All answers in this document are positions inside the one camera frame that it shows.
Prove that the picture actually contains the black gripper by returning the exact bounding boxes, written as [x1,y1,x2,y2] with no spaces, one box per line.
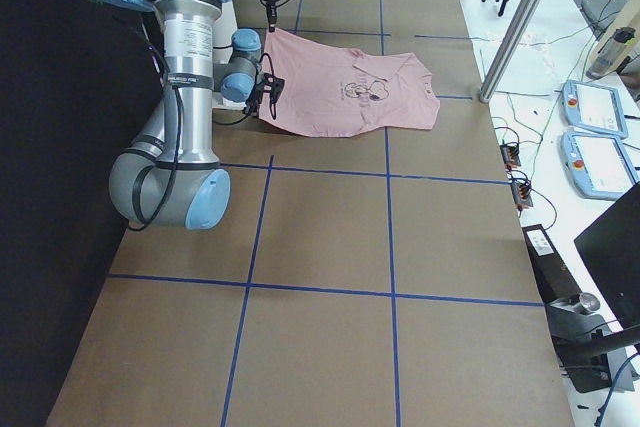
[261,0,280,31]
[244,80,269,115]

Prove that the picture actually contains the pink snoopy t-shirt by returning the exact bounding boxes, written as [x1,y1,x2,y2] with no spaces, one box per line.
[259,29,440,138]

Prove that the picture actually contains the far orange terminal block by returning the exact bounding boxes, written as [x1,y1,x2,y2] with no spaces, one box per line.
[499,142,521,171]

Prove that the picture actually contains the orange terminal block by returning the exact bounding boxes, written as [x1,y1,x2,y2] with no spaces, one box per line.
[510,178,533,211]
[499,142,521,171]

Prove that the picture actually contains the near orange terminal block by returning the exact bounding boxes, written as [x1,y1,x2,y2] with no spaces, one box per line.
[510,178,533,211]

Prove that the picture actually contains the far blue teach pendant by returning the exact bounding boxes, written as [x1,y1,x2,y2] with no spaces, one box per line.
[561,79,628,139]

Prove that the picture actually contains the blue teach pendant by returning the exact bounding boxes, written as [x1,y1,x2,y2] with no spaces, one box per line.
[561,79,628,139]
[560,131,639,201]

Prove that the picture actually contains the clear water bottle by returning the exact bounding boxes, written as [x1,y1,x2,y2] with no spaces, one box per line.
[586,27,635,80]

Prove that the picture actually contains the near blue teach pendant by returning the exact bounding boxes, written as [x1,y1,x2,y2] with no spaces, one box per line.
[560,131,639,201]

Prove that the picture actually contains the black power adapter box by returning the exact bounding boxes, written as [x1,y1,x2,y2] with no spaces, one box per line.
[522,224,582,304]

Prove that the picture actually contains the black monitor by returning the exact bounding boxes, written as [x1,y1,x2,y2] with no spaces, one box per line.
[574,185,639,327]

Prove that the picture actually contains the black clamp with silver knob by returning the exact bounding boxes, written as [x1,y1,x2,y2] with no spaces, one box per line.
[545,301,639,394]

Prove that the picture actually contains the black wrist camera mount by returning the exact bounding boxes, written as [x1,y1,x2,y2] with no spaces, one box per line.
[257,72,285,120]

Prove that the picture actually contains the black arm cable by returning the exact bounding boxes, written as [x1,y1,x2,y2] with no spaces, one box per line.
[124,11,281,232]

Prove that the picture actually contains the aluminium frame post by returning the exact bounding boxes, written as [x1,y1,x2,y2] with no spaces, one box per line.
[477,0,576,104]

